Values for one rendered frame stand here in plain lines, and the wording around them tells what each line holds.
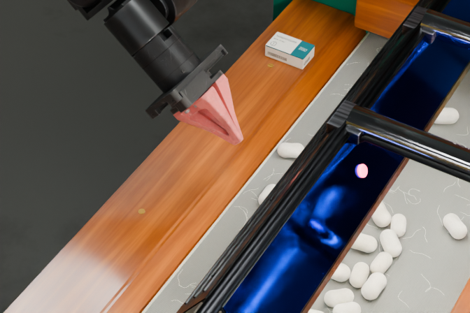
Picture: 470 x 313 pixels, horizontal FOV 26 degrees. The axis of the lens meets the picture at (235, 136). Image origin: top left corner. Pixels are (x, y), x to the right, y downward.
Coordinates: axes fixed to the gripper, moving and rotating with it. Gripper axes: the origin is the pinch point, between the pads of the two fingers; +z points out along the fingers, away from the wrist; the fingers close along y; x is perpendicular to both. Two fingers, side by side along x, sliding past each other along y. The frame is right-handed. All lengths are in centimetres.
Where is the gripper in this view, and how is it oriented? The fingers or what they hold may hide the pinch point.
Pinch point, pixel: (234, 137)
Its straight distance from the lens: 117.4
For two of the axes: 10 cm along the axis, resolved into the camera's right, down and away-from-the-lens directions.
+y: 5.3, -5.8, 6.2
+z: 6.5, 7.5, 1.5
